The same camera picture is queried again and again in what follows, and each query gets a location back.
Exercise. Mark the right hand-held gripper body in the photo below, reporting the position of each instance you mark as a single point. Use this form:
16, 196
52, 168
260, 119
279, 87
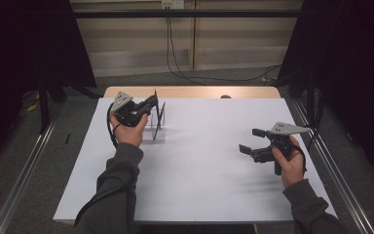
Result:
280, 143

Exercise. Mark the white wall socket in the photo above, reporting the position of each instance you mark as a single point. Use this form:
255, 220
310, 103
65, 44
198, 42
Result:
172, 4

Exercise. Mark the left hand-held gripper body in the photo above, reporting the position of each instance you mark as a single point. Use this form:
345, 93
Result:
128, 112

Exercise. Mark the black curtain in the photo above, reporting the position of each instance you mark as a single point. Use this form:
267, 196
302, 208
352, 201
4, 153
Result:
19, 65
354, 81

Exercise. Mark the metal floor rail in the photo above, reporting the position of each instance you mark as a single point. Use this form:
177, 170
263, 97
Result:
337, 182
22, 182

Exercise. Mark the black horizontal bar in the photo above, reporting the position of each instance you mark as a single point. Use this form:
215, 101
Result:
188, 13

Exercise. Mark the wooden table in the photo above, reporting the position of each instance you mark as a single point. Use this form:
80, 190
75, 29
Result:
191, 92

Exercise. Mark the person's right hand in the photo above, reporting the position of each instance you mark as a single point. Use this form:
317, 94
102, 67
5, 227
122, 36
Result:
292, 169

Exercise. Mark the clear acrylic pen holder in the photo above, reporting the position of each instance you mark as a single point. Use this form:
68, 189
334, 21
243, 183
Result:
160, 133

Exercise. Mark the person's left hand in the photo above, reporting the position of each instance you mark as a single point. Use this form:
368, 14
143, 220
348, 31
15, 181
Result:
128, 135

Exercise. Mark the vertical wall trim strip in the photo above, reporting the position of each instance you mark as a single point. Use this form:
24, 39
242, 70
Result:
194, 32

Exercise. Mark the white table board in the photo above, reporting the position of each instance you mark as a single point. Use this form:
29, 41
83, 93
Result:
207, 188

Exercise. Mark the small black floor object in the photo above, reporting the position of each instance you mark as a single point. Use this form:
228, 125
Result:
67, 138

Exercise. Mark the black metal stand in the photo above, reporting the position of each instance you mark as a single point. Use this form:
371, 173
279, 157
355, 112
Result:
44, 104

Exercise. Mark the yellow floor object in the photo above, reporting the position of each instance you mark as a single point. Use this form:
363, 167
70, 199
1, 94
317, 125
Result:
32, 106

